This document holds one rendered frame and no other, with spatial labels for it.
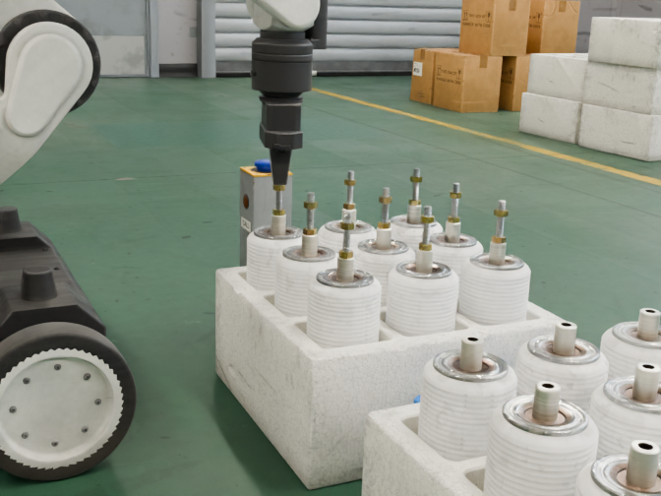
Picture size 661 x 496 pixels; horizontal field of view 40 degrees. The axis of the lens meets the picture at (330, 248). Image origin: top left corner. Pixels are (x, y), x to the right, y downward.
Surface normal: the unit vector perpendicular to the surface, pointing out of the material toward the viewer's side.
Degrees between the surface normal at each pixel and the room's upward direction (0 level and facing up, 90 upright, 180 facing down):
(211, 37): 91
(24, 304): 0
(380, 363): 90
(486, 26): 90
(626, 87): 90
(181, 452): 0
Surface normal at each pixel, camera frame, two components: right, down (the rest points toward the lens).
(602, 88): -0.90, 0.09
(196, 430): 0.04, -0.96
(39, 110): 0.43, 0.26
